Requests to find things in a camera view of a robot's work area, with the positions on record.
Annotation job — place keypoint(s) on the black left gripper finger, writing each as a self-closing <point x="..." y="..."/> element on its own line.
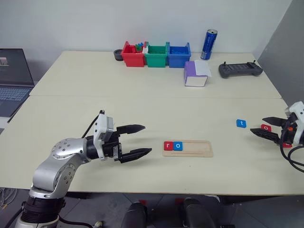
<point x="135" y="154"/>
<point x="130" y="129"/>

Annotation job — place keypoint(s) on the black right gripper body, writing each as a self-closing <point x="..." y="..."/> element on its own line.
<point x="288" y="133"/>

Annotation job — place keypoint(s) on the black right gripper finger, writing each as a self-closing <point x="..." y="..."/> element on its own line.
<point x="275" y="121"/>
<point x="266" y="135"/>

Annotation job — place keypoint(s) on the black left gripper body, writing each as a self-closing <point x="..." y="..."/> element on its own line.
<point x="110" y="147"/>

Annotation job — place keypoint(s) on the red letter o block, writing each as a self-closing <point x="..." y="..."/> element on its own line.
<point x="266" y="127"/>

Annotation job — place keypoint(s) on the red letter b block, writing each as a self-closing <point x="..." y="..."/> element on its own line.
<point x="287" y="145"/>

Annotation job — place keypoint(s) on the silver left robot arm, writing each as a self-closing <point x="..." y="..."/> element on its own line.
<point x="54" y="166"/>

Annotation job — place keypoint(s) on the blue letter t block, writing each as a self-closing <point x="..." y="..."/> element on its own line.
<point x="241" y="123"/>

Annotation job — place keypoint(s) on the red letter r block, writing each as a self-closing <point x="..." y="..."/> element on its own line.
<point x="168" y="146"/>

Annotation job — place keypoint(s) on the blue letter o block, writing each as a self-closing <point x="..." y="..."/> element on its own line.
<point x="178" y="146"/>

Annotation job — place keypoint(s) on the wooden letter tray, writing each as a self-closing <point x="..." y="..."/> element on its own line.
<point x="197" y="149"/>

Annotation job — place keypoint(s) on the dark rounded shape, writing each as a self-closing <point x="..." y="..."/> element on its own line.
<point x="194" y="213"/>
<point x="135" y="216"/>

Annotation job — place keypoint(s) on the dark grey handheld controller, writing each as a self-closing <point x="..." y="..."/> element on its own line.
<point x="240" y="70"/>

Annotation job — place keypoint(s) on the red plastic bin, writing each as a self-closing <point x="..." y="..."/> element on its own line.
<point x="133" y="59"/>

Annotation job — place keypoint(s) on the green plastic bin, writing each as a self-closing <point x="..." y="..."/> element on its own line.
<point x="155" y="60"/>

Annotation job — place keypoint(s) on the black round dish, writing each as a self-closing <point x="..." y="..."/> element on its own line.
<point x="117" y="55"/>

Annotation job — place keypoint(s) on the small coloured toy bricks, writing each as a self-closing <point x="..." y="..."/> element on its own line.
<point x="140" y="47"/>

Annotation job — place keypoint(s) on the purple and white box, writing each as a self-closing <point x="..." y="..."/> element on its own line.
<point x="190" y="71"/>

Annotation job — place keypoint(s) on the blue plastic bin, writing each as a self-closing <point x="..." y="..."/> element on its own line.
<point x="179" y="61"/>

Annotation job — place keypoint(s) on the white paper sheet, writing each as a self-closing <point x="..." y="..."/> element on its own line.
<point x="202" y="68"/>

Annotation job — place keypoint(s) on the blue drink can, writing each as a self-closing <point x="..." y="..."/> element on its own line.
<point x="208" y="45"/>

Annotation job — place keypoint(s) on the grey laptop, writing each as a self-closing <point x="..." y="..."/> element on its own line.
<point x="14" y="78"/>

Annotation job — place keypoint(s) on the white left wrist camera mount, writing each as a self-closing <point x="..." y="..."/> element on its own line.
<point x="101" y="124"/>

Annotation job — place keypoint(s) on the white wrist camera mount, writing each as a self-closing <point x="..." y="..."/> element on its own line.
<point x="101" y="124"/>
<point x="298" y="108"/>

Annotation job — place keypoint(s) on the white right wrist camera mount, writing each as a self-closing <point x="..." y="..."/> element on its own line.
<point x="298" y="108"/>

